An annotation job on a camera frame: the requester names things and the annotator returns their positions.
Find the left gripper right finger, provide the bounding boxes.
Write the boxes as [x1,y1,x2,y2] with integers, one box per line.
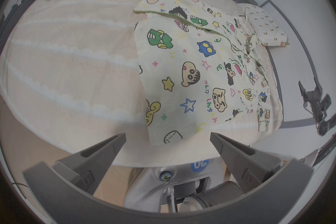
[209,132,281,194]

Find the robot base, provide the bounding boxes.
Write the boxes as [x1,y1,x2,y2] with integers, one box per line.
[125,156,247,216]

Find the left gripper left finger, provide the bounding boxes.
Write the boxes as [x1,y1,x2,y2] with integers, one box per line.
[54,133,127,196]

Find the white printed pillow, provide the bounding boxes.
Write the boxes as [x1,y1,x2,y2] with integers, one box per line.
[244,2,289,47]

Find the white printed pyjama top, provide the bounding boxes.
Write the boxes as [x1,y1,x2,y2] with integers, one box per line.
[133,0,271,145]

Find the dark grey chest of drawers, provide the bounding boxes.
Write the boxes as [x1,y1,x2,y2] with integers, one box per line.
[0,0,36,37]

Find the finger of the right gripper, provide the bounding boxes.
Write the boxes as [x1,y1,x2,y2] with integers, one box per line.
[313,77,324,94]
[298,81,307,99]

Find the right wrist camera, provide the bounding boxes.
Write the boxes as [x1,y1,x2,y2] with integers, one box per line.
[321,93,332,112]

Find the bed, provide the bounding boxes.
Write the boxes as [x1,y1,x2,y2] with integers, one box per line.
[0,0,319,167]

